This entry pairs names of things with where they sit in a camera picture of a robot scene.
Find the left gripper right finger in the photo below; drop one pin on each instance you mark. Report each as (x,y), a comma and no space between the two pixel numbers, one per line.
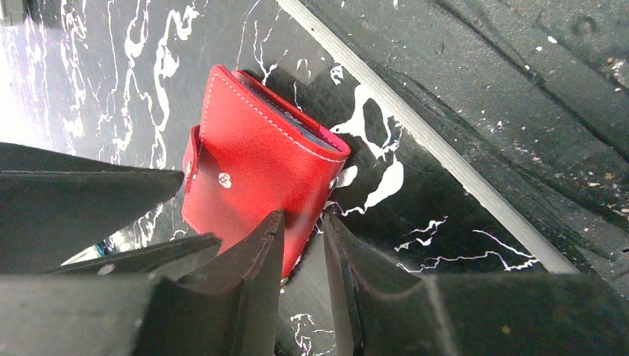
(380,309)

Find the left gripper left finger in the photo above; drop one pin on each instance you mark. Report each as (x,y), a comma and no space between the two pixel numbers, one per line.
(226,307)

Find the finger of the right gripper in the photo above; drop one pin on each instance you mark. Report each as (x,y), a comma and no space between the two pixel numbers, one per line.
(54,205)
(173,259)

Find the red leather card holder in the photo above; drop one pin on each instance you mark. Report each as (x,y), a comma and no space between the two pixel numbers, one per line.
(252,153)

